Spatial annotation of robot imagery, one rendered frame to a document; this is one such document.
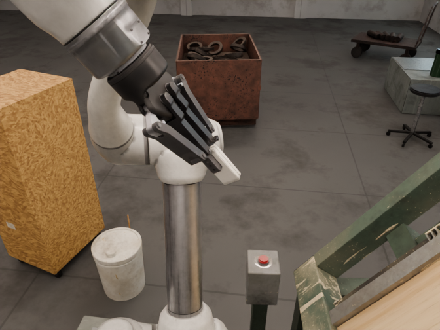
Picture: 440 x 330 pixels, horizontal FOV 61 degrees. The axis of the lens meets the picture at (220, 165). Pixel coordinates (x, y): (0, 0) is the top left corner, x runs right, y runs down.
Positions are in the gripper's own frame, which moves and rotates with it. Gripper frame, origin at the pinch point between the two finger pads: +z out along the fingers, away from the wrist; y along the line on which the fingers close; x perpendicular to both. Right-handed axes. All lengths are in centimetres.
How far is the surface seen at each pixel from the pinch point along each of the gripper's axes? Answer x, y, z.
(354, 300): 11, 21, 82
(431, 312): -11, 12, 77
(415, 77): -18, 399, 264
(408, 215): -10, 48, 81
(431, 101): -24, 387, 297
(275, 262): 38, 37, 76
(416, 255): -11, 28, 74
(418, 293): -8, 18, 77
